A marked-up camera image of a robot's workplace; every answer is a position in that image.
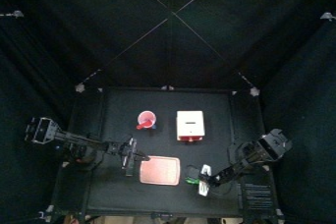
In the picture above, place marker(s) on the blue piece behind cup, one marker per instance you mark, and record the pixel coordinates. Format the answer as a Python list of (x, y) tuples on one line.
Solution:
[(153, 125)]

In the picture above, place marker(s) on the red plastic spoon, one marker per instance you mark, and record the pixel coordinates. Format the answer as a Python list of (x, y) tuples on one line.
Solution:
[(142, 125)]

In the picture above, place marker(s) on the green toy pea pod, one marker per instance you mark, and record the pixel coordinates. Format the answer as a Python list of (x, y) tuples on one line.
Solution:
[(190, 180)]

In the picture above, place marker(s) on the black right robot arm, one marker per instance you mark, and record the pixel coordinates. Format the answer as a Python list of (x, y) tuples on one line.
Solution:
[(257, 152)]

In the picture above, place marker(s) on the white text label sticker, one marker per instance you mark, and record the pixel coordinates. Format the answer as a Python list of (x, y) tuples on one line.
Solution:
[(257, 196)]

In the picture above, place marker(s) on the red plastic cup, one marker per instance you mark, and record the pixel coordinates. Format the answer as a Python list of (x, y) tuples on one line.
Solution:
[(146, 118)]

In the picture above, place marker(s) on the white box with red base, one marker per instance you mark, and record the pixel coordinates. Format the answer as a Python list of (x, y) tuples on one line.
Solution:
[(189, 129)]

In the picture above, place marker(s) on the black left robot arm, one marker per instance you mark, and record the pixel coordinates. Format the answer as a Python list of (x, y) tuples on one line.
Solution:
[(73, 139)]

